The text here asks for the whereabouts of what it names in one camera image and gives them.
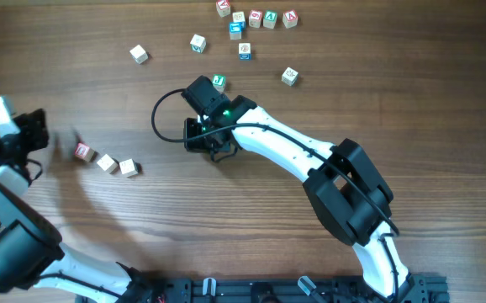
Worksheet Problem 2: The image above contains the wooden block red side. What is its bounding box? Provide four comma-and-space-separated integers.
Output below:
74, 142, 96, 162

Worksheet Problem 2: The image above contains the plain wooden block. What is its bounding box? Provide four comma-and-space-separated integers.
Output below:
129, 45, 149, 64
97, 154, 119, 174

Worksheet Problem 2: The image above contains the wooden block circle picture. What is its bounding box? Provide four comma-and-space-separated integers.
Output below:
211, 74, 226, 93

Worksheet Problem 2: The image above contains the wooden block faint picture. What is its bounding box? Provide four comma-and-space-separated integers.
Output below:
119, 158, 139, 178

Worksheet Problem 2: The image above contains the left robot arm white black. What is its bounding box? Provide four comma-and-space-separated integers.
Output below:
0, 107, 154, 302

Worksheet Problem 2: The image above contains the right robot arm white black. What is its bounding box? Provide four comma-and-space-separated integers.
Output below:
182, 76, 409, 300

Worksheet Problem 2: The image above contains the wooden block green side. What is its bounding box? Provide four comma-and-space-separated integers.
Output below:
190, 34, 207, 53

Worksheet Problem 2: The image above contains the wooden block blue side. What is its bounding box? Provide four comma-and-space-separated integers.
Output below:
238, 43, 251, 61

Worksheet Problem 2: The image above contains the wooden block star picture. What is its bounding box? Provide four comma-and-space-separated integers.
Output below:
282, 67, 298, 87

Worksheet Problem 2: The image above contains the blue top wooden block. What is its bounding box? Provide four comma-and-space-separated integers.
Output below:
229, 22, 242, 40

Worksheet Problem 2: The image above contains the plain top block on blue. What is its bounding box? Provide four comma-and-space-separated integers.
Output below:
232, 11, 246, 24

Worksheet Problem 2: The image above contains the red number nine block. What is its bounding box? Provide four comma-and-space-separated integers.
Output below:
249, 10, 263, 28

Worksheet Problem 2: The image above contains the red letter block top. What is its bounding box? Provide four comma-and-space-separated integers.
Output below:
215, 0, 231, 18

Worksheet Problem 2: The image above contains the green letter A block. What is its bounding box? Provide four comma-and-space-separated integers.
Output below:
262, 10, 277, 29

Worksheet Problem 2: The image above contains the red letter A block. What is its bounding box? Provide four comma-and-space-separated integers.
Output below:
283, 9, 298, 29

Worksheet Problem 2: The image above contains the black mounting rail base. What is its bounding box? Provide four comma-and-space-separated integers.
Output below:
74, 275, 452, 303

